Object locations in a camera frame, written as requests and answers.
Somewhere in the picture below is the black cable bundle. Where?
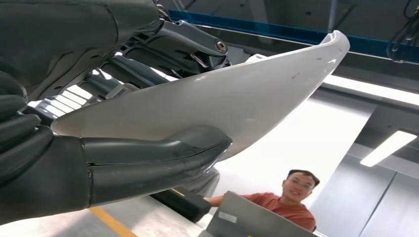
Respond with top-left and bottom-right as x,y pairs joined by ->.
385,0 -> 419,64

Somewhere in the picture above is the ceiling strip light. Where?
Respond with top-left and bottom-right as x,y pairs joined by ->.
322,74 -> 419,108

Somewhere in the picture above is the rectangular ceiling light panel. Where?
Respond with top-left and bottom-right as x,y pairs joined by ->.
359,130 -> 419,168

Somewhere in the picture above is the person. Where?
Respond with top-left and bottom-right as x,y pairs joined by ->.
204,169 -> 321,234

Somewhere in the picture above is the grey laptop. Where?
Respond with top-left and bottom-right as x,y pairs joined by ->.
198,191 -> 329,237

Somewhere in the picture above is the blue overhead beam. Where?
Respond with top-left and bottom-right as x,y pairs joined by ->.
168,8 -> 419,65

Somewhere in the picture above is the black rounded case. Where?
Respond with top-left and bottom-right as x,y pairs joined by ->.
150,187 -> 213,224

